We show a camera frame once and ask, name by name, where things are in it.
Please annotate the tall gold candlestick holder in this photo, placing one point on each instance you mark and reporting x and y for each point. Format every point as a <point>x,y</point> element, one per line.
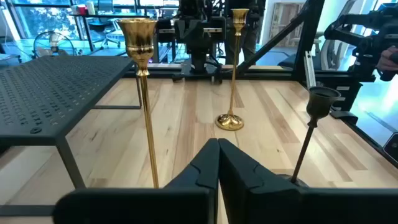
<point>138,37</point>
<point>229,122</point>

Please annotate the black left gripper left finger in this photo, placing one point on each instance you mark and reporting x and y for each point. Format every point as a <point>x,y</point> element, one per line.
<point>174,205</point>

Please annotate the black candlestick holder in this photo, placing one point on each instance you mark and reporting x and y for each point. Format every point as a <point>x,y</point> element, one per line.
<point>321,105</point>

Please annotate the red cup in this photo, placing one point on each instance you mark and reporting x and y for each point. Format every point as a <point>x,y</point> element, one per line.
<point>81,10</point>

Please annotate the black perforated metal shelf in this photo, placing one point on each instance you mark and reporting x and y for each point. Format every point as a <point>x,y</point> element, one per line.
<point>46,93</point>

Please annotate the person's hand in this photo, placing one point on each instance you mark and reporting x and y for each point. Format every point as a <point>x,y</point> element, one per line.
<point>385,60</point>

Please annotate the grey office chair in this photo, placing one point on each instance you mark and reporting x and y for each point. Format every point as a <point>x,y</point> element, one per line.
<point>329,56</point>

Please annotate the white cup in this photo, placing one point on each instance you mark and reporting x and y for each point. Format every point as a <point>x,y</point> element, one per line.
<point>90,8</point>

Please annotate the person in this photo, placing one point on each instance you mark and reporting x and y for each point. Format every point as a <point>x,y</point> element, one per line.
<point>248,43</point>

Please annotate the silver aluminium rail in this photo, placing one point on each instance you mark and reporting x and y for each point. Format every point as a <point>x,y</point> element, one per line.
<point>308,71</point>

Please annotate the wooden panel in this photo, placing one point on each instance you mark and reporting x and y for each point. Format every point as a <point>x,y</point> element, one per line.
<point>281,21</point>

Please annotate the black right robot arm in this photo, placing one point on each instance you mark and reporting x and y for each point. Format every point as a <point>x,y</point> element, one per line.
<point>199,59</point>

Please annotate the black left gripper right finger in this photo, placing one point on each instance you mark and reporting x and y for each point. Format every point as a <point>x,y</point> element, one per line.
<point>280,205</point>

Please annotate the black floor fan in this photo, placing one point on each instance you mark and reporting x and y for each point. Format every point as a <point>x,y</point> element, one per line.
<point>54,45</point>

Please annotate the black flat device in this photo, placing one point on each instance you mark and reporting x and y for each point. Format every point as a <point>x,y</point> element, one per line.
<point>392,147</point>

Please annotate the black office desk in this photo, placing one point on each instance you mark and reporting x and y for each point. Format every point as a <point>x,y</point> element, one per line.
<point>109,15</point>

